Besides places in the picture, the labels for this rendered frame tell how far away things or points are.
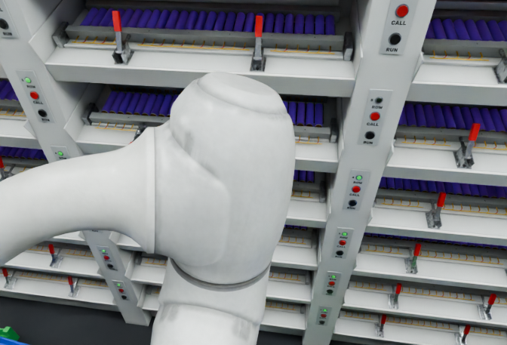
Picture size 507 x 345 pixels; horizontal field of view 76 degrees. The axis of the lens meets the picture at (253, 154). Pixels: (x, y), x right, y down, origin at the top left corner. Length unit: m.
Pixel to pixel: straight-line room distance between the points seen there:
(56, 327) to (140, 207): 1.42
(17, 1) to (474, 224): 1.07
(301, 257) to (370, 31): 0.64
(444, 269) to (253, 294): 0.83
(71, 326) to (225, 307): 1.34
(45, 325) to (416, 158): 1.48
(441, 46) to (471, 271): 0.65
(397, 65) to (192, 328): 0.51
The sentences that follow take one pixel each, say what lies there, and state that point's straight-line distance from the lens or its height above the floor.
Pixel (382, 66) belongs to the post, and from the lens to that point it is 0.62.
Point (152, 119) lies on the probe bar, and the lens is 0.79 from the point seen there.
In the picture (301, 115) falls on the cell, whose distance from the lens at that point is 0.76.
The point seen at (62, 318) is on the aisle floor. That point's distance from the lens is 1.65.
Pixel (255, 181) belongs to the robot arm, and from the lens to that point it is 0.23.
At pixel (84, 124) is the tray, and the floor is 0.90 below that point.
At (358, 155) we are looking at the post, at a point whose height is 0.91.
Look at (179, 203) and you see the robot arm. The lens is 0.23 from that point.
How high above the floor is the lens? 1.31
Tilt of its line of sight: 37 degrees down
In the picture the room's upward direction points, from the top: straight up
